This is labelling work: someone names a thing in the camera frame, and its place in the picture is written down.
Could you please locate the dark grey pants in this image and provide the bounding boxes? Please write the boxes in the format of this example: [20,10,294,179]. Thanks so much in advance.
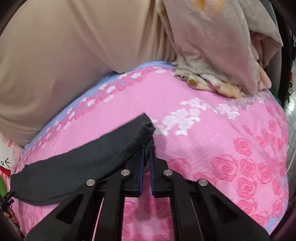
[11,114,155,206]

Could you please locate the beige floral blanket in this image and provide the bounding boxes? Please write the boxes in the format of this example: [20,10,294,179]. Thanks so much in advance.
[156,1,283,98]

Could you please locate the pink rabbit cartoon pillow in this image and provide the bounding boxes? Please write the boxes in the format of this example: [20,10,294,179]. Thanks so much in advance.
[0,133,23,178]

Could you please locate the beige curtain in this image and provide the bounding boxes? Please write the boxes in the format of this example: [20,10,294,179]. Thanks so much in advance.
[1,0,176,146]

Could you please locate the green round cushion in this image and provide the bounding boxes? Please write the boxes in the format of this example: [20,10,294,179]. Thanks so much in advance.
[0,177,7,197]

